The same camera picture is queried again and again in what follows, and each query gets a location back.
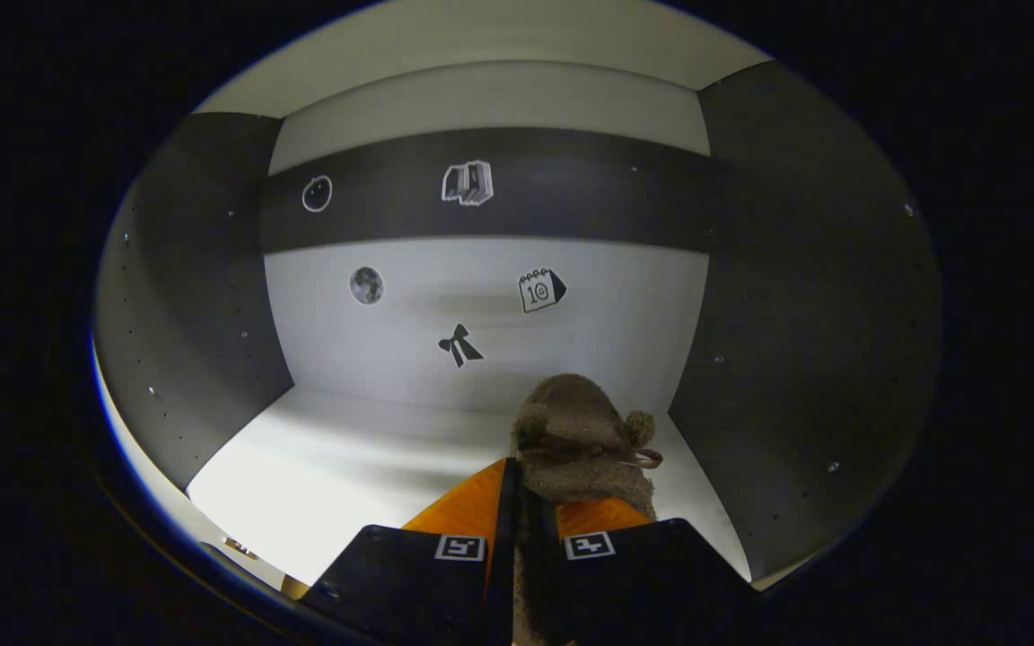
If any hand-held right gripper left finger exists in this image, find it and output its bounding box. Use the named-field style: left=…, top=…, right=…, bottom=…
left=300, top=456, right=520, bottom=646

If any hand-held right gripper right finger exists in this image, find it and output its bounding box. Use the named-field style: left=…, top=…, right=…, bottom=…
left=556, top=498, right=762, bottom=646

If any brown fluffy shoe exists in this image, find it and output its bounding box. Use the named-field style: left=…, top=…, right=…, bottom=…
left=510, top=373, right=664, bottom=646

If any white shoe cabinet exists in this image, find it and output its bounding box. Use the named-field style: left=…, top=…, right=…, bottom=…
left=91, top=0, right=944, bottom=620

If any white cabinet shelf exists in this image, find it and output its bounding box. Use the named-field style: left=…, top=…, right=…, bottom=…
left=194, top=0, right=774, bottom=118
left=187, top=386, right=756, bottom=589

